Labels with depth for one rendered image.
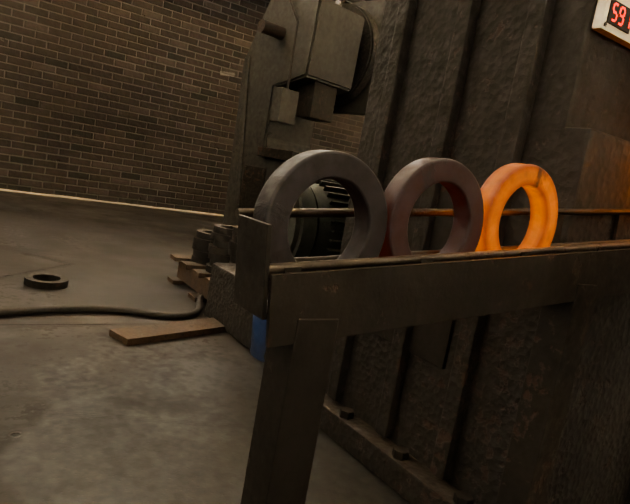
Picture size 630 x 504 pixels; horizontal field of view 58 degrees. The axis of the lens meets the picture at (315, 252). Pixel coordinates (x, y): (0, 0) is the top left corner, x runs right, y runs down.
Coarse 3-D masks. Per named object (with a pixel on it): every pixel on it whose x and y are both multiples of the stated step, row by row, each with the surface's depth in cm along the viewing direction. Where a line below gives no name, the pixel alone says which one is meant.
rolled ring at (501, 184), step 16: (496, 176) 85; (512, 176) 84; (528, 176) 86; (544, 176) 88; (496, 192) 83; (512, 192) 85; (528, 192) 91; (544, 192) 89; (496, 208) 83; (544, 208) 91; (496, 224) 84; (544, 224) 92; (480, 240) 84; (496, 240) 85; (528, 240) 93; (544, 240) 92
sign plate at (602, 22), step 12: (600, 0) 107; (612, 0) 106; (624, 0) 109; (600, 12) 107; (612, 12) 107; (600, 24) 107; (612, 24) 108; (624, 24) 110; (612, 36) 110; (624, 36) 111
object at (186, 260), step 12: (216, 228) 276; (228, 228) 276; (204, 240) 292; (216, 240) 277; (228, 240) 274; (204, 252) 294; (216, 252) 275; (228, 252) 260; (180, 264) 295; (192, 264) 291; (204, 264) 296; (168, 276) 310; (180, 276) 308; (192, 276) 293; (204, 276) 274; (192, 288) 292; (204, 288) 278; (204, 300) 276
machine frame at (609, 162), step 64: (448, 0) 138; (512, 0) 122; (576, 0) 110; (384, 64) 156; (448, 64) 133; (512, 64) 121; (576, 64) 109; (384, 128) 150; (448, 128) 132; (512, 128) 117; (576, 128) 108; (576, 192) 107; (512, 320) 117; (384, 384) 143; (448, 384) 126; (512, 384) 116; (576, 384) 122; (384, 448) 139; (448, 448) 125; (576, 448) 127
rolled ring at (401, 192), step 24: (408, 168) 75; (432, 168) 75; (456, 168) 77; (384, 192) 75; (408, 192) 73; (456, 192) 80; (480, 192) 81; (408, 216) 74; (456, 216) 83; (480, 216) 82; (384, 240) 74; (456, 240) 83
